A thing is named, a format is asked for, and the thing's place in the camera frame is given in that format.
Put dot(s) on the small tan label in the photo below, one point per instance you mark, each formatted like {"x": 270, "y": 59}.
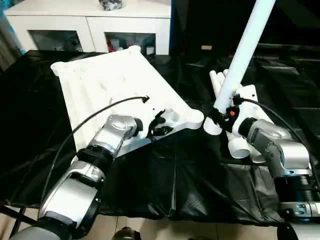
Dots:
{"x": 206, "y": 47}

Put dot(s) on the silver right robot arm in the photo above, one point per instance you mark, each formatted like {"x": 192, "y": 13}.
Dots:
{"x": 287, "y": 155}

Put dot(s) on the black metal stand frame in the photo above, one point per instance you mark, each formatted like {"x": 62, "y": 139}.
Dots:
{"x": 20, "y": 216}

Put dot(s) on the dark brown rounded object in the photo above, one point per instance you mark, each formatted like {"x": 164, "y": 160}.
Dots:
{"x": 127, "y": 233}

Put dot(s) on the white cabinet with glass doors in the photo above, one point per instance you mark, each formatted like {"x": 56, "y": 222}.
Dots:
{"x": 75, "y": 25}

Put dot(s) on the clear bag of dark parts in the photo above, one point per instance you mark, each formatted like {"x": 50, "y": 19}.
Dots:
{"x": 110, "y": 4}

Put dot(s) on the white plastic table top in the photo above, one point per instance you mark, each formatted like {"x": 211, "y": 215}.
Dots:
{"x": 100, "y": 75}

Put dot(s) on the black plastic mat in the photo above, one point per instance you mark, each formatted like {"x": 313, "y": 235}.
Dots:
{"x": 175, "y": 175}

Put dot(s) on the grey curtain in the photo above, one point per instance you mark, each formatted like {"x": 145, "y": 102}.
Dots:
{"x": 11, "y": 47}

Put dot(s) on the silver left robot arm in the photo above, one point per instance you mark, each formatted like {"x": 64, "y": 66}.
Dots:
{"x": 112, "y": 130}

